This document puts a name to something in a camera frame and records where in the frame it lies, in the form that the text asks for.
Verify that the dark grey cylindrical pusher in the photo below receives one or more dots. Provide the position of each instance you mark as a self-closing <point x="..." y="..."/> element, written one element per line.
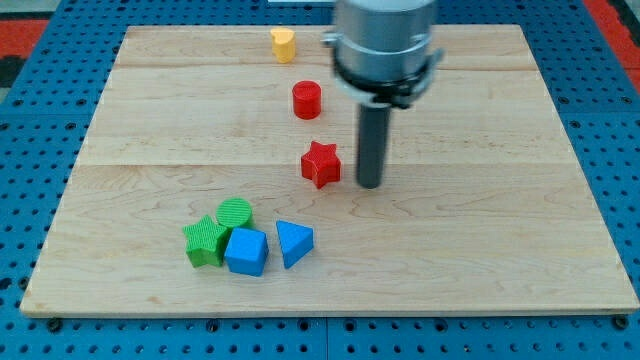
<point x="373" y="129"/>

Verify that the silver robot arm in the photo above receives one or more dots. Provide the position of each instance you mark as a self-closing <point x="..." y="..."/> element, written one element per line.
<point x="381" y="59"/>

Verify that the red star block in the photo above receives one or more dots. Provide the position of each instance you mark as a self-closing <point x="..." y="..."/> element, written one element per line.
<point x="320" y="164"/>

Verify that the blue triangle block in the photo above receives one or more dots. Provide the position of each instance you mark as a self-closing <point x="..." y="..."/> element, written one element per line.
<point x="295" y="241"/>

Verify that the green star block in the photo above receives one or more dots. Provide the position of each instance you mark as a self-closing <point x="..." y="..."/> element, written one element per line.
<point x="206" y="242"/>

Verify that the red cylinder block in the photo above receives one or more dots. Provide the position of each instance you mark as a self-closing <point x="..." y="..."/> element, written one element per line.
<point x="307" y="99"/>

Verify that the yellow heart block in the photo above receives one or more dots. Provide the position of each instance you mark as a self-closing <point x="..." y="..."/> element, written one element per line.
<point x="283" y="41"/>

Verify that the wooden board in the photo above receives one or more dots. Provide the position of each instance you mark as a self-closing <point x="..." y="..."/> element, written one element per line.
<point x="483" y="209"/>

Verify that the green cylinder block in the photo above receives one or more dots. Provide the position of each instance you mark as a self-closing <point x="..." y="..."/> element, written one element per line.
<point x="235" y="212"/>

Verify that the blue cube block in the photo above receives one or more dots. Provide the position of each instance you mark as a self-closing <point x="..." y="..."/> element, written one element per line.
<point x="246" y="252"/>

